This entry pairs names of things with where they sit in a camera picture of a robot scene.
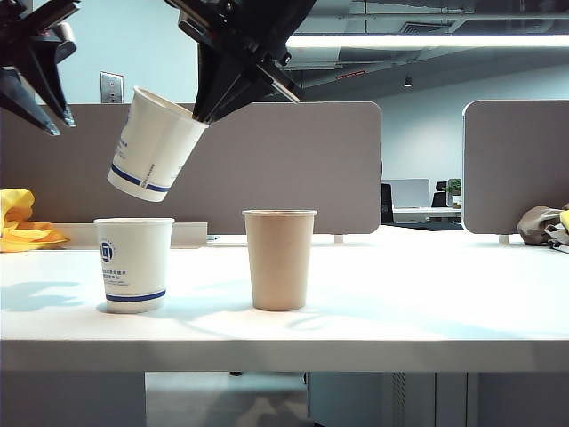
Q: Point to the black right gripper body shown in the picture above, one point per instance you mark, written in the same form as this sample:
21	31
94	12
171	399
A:
244	26

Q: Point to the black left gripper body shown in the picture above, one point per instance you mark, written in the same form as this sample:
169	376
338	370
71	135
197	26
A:
18	22

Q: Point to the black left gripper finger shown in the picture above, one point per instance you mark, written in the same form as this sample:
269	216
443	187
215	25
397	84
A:
49	75
26	102

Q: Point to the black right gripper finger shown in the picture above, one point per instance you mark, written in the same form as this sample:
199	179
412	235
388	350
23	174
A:
242	89
213	80

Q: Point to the white paper cup blue stripe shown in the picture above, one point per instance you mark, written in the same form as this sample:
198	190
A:
133	267
153	147

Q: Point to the wide grey desk partition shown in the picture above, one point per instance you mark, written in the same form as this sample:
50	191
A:
275	169

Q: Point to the red LED ceiling sign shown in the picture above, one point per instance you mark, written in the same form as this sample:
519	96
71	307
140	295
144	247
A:
351	74

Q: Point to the yellow cloth bag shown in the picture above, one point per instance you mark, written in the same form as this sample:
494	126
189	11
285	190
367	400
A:
18	235

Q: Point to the brown paper cup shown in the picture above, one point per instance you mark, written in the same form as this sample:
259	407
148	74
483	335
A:
279	262

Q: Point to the linear ceiling light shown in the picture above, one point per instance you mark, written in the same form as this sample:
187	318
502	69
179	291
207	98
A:
422	40

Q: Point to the dark chair behind partition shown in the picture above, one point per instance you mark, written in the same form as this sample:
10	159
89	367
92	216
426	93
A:
386	203

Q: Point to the white background desk screen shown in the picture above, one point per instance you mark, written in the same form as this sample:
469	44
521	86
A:
407	192

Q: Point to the white background desk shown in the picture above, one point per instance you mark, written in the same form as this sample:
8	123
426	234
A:
427	212

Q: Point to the black office chair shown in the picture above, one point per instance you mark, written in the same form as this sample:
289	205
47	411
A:
440	197

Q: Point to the green potted plant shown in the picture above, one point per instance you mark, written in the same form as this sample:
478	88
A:
454	188

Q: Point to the grey desk side panel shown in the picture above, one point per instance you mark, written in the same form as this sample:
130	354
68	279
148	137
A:
71	400
520	400

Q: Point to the grey-brown fabric bag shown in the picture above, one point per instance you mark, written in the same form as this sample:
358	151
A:
533	223

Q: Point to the grey under-desk cabinet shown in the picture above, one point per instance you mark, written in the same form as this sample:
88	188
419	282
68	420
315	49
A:
355	400

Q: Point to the small yellow object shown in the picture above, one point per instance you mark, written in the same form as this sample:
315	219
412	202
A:
565	220

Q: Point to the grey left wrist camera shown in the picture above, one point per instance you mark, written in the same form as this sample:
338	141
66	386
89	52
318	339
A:
66	40

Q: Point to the metal wall switch plate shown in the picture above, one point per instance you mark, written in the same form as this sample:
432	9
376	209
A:
111	87

